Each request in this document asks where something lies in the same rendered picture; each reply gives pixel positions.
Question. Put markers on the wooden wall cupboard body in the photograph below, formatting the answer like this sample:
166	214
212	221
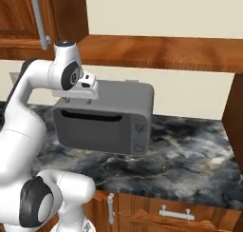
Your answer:
71	14

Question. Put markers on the wooden wall cupboard door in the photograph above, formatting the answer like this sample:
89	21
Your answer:
15	17

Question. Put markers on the wooden tall cupboard side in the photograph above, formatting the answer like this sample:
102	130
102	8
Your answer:
235	115

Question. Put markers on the grey toaster oven door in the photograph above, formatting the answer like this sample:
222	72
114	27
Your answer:
95	134

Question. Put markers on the wooden drawer front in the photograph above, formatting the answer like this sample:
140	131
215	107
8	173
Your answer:
215	218

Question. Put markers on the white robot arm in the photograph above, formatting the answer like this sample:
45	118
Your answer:
19	137

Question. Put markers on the grey toaster oven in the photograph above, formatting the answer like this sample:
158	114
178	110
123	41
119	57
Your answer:
126	102

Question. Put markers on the grey wall socket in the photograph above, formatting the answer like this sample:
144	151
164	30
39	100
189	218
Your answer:
14	78

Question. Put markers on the wooden shelf board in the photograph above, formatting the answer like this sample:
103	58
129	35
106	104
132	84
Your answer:
164	53

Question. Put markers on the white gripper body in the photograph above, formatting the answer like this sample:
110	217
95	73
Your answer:
76	93

